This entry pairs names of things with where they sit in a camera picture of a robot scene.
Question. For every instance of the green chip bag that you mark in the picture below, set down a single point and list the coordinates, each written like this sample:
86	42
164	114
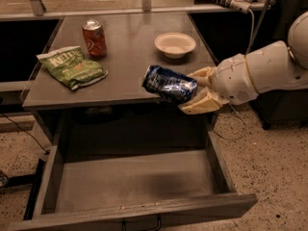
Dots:
69	66

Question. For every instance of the blue pepsi can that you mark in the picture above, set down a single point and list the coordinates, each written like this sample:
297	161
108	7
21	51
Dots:
169	84

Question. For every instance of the white paper bowl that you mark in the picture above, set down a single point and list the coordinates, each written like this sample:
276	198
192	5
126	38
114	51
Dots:
175	45

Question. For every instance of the grey counter cabinet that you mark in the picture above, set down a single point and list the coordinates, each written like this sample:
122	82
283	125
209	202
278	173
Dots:
117	111

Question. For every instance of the black drawer rail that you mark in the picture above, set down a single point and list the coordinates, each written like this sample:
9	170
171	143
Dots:
34	192

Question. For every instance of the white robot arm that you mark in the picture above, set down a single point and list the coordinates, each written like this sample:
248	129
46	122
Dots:
282	65

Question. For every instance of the grey open top drawer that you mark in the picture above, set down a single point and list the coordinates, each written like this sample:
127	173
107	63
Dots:
93	181

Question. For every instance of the dark cabinet on right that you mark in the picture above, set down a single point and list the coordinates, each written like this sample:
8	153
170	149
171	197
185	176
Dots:
280	106

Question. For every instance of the orange soda can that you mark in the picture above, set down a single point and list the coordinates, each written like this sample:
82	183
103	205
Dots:
94	37

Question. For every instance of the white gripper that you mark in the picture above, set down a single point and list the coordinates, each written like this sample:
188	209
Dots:
231	79

